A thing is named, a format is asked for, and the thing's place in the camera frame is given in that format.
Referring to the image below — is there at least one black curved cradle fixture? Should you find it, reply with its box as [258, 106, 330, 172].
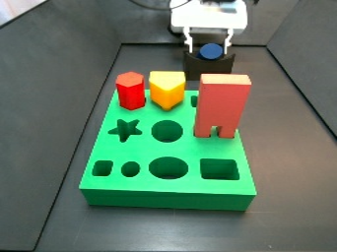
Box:
[183, 51, 235, 81]

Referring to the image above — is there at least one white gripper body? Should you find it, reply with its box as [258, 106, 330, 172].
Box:
[169, 0, 247, 33]

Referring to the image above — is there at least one blue oval cylinder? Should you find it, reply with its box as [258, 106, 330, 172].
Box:
[198, 43, 222, 60]

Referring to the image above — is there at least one green shape sorter board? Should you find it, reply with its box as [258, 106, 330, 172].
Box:
[79, 91, 257, 211]

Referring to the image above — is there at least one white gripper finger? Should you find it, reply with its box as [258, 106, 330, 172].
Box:
[183, 27, 194, 53]
[223, 29, 234, 55]

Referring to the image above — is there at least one pink arch block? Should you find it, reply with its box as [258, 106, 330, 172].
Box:
[194, 74, 251, 138]

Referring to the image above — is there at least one red hexagonal prism block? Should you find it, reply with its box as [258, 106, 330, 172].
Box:
[116, 72, 144, 110]

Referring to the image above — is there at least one yellow pentagon prism block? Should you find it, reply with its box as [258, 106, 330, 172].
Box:
[148, 71, 186, 110]

